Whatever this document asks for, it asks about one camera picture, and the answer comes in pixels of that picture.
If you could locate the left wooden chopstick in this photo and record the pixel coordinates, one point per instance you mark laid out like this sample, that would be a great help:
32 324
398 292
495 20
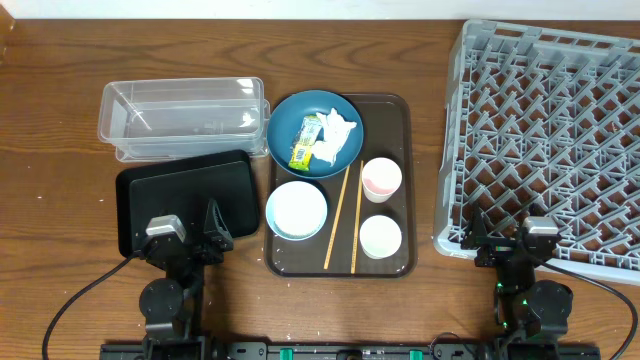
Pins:
337 215

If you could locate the black plastic bin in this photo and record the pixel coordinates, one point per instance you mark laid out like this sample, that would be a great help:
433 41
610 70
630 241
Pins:
184 188

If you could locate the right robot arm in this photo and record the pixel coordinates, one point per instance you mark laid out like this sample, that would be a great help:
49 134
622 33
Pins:
530 310

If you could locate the green yellow snack wrapper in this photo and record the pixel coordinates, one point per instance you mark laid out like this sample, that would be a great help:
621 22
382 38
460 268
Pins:
303 143

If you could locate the light blue small bowl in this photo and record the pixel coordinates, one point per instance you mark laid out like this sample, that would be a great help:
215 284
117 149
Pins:
296 210

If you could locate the white tissue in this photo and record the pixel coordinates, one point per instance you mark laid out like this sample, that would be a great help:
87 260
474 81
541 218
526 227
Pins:
336 131

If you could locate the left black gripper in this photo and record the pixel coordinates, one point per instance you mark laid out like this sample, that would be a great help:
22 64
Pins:
214 239

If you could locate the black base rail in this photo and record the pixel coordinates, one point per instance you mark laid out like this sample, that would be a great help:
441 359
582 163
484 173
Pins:
262 351

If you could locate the dark blue plate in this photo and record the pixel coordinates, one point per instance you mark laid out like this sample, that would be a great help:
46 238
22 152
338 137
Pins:
286 121

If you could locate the white cup with green inside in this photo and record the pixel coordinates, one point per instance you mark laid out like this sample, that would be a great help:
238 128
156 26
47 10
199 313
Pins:
380 237

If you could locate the white cup with pink inside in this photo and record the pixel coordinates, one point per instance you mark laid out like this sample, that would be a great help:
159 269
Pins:
381 178

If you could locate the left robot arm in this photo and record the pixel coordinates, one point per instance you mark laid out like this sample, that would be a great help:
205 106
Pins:
169 303

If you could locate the grey dishwasher rack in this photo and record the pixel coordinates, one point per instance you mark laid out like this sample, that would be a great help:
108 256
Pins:
544 117

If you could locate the dark brown serving tray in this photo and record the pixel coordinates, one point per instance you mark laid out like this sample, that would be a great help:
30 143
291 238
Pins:
387 127

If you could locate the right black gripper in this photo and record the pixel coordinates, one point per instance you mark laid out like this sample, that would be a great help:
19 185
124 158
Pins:
497 246

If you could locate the clear plastic bin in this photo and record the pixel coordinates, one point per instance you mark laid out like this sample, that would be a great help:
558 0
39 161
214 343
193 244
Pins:
169 119

